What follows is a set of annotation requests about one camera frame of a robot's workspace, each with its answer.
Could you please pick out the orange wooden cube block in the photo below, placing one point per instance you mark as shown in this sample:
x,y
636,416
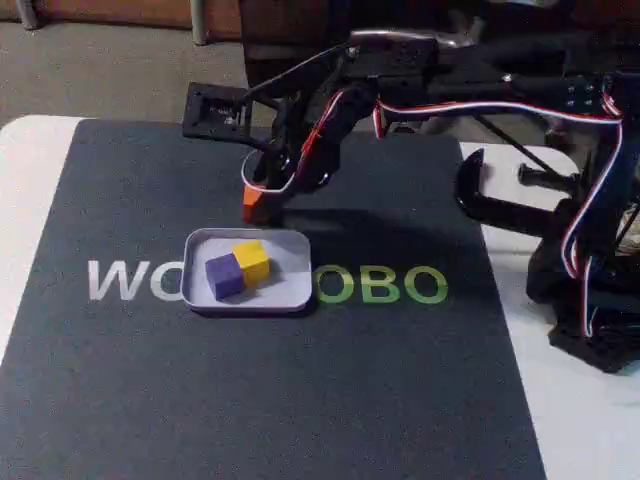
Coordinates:
x,y
255,207

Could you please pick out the yellow wooden cube block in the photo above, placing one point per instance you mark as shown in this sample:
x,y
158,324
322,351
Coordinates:
x,y
253,262

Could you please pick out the purple wooden cube block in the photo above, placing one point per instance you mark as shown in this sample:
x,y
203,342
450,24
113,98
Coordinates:
x,y
225,277

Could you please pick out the pale lavender rectangular tray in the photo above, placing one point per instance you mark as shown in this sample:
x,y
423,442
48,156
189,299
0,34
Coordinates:
x,y
290,280

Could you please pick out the dark chair caster block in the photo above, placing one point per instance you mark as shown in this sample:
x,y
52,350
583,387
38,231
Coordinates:
x,y
280,35

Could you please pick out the chrome chair base leg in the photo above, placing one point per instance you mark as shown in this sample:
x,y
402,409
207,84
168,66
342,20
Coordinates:
x,y
395,36

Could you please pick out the grey metal furniture leg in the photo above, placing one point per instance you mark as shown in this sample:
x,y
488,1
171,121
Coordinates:
x,y
27,12
200,22

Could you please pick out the black table clamp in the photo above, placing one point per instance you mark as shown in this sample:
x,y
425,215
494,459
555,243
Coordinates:
x,y
505,205

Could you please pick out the dark mat with printed letters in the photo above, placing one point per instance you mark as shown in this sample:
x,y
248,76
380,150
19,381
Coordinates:
x,y
150,400

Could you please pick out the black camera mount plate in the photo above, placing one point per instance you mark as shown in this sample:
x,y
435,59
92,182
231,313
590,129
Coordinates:
x,y
220,112

